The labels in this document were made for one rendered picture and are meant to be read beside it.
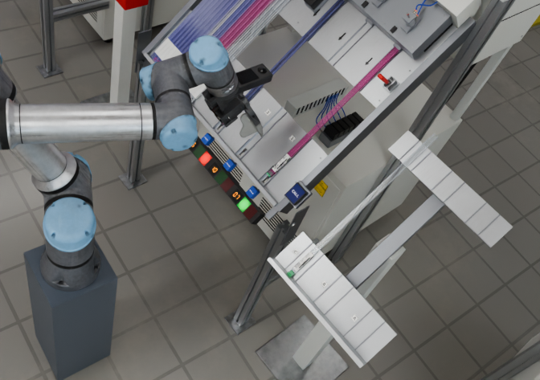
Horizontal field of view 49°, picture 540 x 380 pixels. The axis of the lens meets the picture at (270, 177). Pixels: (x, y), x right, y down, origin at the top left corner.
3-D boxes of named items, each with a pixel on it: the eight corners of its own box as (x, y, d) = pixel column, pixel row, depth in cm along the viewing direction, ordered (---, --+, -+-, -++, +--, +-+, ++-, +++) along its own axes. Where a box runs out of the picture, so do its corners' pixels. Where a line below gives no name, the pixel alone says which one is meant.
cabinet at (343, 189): (292, 279, 234) (345, 187, 187) (191, 157, 259) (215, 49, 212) (395, 211, 269) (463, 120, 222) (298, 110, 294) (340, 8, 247)
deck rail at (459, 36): (286, 214, 168) (279, 211, 162) (282, 209, 168) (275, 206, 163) (476, 30, 157) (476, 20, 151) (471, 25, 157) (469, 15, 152)
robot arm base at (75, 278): (55, 300, 149) (53, 282, 141) (30, 254, 155) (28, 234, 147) (110, 275, 157) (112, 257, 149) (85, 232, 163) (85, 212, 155)
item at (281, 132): (282, 205, 166) (278, 203, 163) (153, 57, 189) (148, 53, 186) (330, 157, 163) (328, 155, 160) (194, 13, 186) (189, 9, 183)
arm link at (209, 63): (180, 40, 124) (218, 26, 123) (194, 66, 134) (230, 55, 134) (188, 71, 121) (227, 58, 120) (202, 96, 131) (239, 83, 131)
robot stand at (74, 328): (58, 382, 189) (51, 308, 148) (35, 335, 197) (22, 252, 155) (110, 355, 199) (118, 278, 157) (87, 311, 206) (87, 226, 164)
